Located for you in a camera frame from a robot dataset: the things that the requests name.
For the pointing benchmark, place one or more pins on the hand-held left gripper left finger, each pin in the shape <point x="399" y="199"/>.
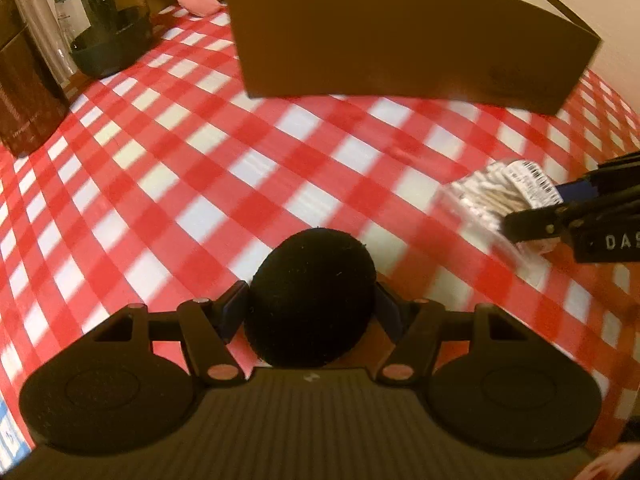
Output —
<point x="234" y="310"/>

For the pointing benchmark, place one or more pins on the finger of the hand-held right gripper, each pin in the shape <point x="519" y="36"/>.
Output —
<point x="575" y="192"/>
<point x="535" y="222"/>

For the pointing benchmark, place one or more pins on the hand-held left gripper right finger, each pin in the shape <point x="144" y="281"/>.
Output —
<point x="390" y="310"/>

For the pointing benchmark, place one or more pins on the clear cotton swab packet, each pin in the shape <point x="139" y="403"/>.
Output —
<point x="492" y="195"/>

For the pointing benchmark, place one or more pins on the brown cardboard box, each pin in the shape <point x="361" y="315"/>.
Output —
<point x="400" y="35"/>

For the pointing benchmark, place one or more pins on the red checkered tablecloth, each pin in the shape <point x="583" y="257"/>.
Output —
<point x="175" y="185"/>

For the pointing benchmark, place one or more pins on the brown cylindrical canister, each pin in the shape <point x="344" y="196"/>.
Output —
<point x="27" y="85"/>

